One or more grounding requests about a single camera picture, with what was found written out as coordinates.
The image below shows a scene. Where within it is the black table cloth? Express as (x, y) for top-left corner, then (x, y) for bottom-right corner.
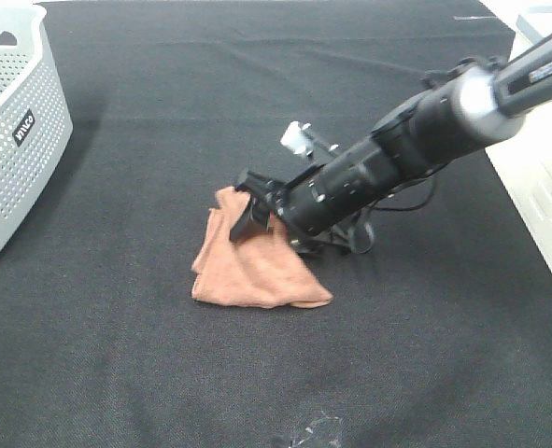
(0, 1), (552, 447)

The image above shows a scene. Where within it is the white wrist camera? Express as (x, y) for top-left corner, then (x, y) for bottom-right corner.
(280, 120), (313, 156)

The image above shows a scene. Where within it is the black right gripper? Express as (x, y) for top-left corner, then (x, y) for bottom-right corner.
(229, 170), (304, 242)

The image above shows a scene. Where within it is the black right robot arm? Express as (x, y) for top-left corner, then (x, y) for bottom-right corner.
(230, 34), (552, 249)

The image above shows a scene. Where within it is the grey perforated laundry basket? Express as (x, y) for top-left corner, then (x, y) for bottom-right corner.
(0, 1), (73, 252)

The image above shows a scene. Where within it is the orange-brown towel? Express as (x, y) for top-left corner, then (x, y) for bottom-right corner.
(191, 187), (333, 308)

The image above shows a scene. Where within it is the white perforated basket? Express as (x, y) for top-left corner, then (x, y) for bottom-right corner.
(484, 13), (552, 300)

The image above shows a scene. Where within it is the clear tape piece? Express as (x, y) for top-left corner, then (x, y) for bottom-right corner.
(270, 411), (344, 448)

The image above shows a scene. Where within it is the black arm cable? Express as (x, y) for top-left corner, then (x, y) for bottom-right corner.
(331, 172), (438, 256)

